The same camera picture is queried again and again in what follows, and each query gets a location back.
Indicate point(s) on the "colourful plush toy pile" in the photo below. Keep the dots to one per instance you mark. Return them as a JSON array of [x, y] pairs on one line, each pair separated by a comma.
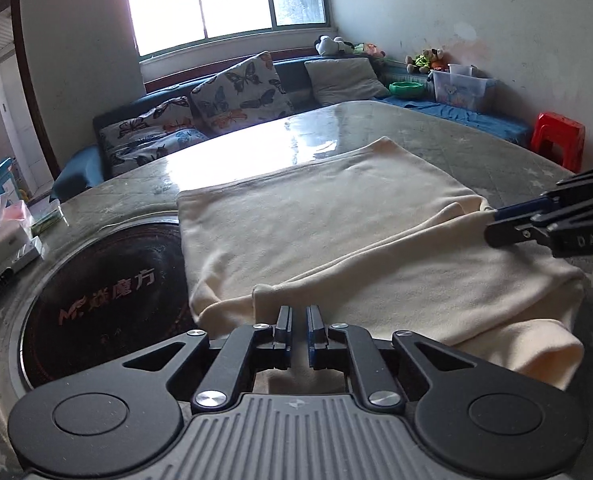
[[426, 61]]

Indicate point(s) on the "blue sofa throw cloth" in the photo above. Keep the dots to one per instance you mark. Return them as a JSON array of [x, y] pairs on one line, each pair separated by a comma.
[[508, 129]]

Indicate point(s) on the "large butterfly print pillow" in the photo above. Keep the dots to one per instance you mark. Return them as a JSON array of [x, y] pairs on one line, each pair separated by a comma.
[[246, 94]]

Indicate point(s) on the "green plastic bowl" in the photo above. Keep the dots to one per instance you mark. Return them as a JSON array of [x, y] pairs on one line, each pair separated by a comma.
[[407, 90]]

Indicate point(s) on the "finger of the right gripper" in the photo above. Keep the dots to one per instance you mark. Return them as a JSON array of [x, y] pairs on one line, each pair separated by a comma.
[[510, 232], [528, 208]]

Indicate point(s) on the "round black induction cooktop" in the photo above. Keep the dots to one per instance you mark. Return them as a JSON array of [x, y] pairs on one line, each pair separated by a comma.
[[119, 294]]

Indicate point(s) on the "small butterfly print pillow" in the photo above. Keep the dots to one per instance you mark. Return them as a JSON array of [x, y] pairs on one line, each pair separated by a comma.
[[165, 129]]

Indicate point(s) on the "white small box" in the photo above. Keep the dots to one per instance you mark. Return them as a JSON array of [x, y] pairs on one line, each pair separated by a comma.
[[18, 253]]

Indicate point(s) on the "red plastic stool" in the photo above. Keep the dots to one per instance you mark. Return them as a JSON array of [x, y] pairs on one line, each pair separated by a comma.
[[559, 138]]

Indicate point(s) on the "clear plastic storage box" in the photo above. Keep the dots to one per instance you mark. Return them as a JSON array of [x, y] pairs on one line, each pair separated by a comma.
[[472, 93]]

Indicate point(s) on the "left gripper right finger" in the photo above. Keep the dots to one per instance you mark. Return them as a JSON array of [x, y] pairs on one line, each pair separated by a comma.
[[365, 362]]

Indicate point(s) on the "black white plush toy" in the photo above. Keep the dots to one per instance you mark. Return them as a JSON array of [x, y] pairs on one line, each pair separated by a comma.
[[333, 46]]

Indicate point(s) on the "cream garment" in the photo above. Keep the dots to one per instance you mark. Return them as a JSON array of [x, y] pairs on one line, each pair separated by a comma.
[[379, 238]]

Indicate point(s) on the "dark wooden door frame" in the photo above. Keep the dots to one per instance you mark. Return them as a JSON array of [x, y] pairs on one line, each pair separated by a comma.
[[23, 135]]

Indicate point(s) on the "blue cardboard box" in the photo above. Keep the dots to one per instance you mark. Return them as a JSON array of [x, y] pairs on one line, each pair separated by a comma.
[[8, 187]]

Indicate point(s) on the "grey plain cushion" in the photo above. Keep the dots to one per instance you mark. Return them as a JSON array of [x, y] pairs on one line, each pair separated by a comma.
[[338, 80]]

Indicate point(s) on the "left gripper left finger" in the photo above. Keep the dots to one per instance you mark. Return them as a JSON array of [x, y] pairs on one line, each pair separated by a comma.
[[239, 357]]

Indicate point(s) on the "pink tissue pack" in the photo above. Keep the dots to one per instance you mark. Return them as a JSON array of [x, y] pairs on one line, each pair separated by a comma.
[[15, 213]]

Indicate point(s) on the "pink green plush toy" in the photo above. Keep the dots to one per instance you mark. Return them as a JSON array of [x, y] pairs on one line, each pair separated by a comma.
[[367, 48]]

